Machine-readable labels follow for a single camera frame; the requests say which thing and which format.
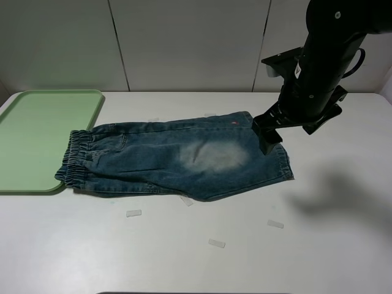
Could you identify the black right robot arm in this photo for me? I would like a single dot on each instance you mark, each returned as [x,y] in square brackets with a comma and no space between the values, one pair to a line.
[332,51]

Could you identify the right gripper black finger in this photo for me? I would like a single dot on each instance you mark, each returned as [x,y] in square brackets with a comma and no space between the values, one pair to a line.
[268,140]

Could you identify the clear tape strip bottom centre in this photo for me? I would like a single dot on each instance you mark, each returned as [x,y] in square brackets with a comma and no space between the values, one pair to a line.
[216,243]

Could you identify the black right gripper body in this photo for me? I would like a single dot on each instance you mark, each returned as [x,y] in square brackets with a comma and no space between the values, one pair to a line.
[299,106]

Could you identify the clear tape strip lower left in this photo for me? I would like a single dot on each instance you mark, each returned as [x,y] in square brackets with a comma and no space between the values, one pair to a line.
[133,213]

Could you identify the children's blue denim shorts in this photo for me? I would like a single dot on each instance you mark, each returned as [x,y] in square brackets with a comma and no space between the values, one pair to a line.
[207,159]

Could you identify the green plastic tray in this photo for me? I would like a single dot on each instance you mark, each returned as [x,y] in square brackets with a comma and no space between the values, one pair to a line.
[35,129]

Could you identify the clear tape strip lower right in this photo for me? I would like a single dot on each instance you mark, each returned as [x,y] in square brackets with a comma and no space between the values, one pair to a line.
[273,223]

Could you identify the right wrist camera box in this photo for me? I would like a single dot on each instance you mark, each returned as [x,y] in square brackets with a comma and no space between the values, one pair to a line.
[282,64]

